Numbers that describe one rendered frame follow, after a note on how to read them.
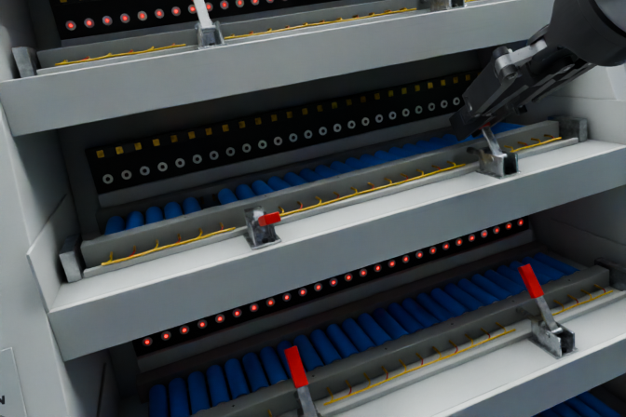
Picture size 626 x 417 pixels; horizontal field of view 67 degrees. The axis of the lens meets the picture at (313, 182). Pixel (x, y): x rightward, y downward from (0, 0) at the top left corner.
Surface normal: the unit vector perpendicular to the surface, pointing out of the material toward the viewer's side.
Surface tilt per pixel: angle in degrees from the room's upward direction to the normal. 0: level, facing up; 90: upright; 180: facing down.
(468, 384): 22
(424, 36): 112
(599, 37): 126
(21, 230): 90
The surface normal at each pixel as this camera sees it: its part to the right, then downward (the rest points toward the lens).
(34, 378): 0.25, -0.15
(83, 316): 0.33, 0.22
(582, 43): -0.65, 0.67
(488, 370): -0.16, -0.95
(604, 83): -0.93, 0.24
